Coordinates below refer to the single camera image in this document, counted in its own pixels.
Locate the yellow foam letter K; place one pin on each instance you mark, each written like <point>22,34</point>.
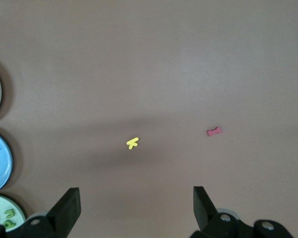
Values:
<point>132,143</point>

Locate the dark red foam letter J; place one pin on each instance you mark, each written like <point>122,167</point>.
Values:
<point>214,131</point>

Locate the blue round plate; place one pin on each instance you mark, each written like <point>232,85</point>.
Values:
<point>0,168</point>

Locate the green foam letter U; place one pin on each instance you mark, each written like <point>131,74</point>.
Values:
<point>7,213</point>

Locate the green round plate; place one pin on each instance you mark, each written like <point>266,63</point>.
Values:
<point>0,208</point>

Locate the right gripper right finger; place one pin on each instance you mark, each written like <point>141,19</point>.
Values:
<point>206,215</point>

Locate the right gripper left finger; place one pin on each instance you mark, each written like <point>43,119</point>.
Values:
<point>62,218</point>

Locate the green foam letter P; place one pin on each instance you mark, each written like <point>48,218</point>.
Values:
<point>11,224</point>

